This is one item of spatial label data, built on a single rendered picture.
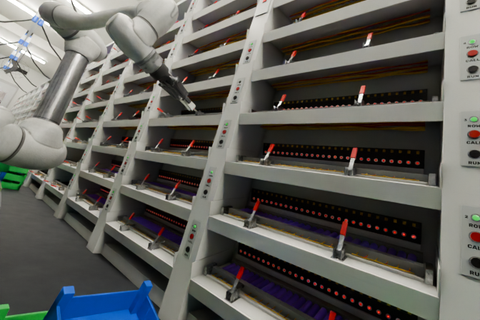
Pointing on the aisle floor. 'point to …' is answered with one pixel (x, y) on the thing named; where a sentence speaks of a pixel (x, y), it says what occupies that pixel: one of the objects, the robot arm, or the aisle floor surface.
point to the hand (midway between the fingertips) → (187, 103)
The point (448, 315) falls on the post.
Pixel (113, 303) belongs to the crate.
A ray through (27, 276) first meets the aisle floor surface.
